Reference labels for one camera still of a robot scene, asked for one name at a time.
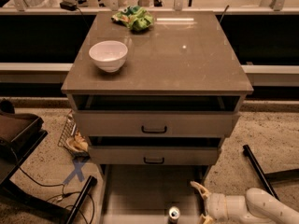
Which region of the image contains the silver blue redbull can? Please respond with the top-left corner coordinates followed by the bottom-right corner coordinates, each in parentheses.
top-left (168, 206), bottom-right (180, 224)

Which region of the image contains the black power adapter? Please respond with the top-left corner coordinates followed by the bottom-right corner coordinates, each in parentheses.
top-left (60, 1), bottom-right (77, 11)

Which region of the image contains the black stand leg right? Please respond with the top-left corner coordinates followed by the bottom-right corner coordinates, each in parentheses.
top-left (242, 144), bottom-right (299, 205)

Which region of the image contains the black stand leg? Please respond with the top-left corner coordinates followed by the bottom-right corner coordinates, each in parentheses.
top-left (64, 175), bottom-right (97, 224)
top-left (242, 144), bottom-right (299, 205)

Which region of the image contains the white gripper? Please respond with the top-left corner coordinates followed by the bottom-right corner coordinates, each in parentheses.
top-left (190, 181), bottom-right (248, 224)

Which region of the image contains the white ceramic bowl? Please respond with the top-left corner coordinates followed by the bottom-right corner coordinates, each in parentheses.
top-left (89, 40), bottom-right (128, 73)

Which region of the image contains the brown drawer cabinet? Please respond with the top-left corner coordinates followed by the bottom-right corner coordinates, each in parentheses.
top-left (61, 10), bottom-right (254, 180)

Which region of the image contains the crumpled green chip bag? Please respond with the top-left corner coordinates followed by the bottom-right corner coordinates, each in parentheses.
top-left (111, 6), bottom-right (153, 32)

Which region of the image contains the drawer with black handle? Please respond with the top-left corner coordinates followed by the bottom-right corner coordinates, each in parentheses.
top-left (89, 147), bottom-right (220, 165)
top-left (73, 111), bottom-right (239, 137)

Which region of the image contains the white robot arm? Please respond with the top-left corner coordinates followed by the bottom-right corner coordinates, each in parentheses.
top-left (190, 181), bottom-right (299, 224)

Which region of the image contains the open bottom drawer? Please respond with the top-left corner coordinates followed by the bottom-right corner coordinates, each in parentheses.
top-left (100, 165), bottom-right (203, 224)

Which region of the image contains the blue tape cross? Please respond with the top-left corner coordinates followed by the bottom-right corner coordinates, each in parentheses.
top-left (64, 157), bottom-right (89, 185)

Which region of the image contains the top drawer with black handle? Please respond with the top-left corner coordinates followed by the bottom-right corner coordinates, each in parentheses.
top-left (73, 111), bottom-right (239, 137)

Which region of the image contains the middle drawer with black handle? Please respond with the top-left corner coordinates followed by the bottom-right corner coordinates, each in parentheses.
top-left (89, 147), bottom-right (220, 165)

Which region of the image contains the black stand leg left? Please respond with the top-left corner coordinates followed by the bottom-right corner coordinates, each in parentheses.
top-left (64, 175), bottom-right (97, 224)

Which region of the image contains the wire basket with items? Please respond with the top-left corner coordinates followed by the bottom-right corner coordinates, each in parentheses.
top-left (58, 112), bottom-right (89, 158)

